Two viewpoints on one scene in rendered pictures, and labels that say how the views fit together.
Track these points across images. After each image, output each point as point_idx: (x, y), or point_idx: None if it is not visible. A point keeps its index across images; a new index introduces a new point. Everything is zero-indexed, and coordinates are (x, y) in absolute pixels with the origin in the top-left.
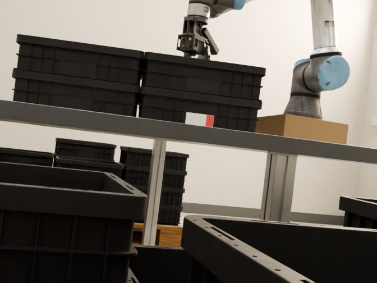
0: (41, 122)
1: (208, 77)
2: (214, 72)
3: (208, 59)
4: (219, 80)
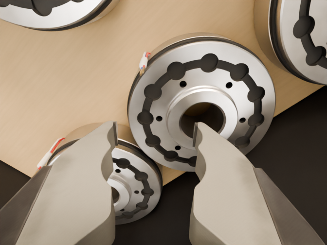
0: None
1: (273, 171)
2: (312, 180)
3: (299, 229)
4: (316, 145)
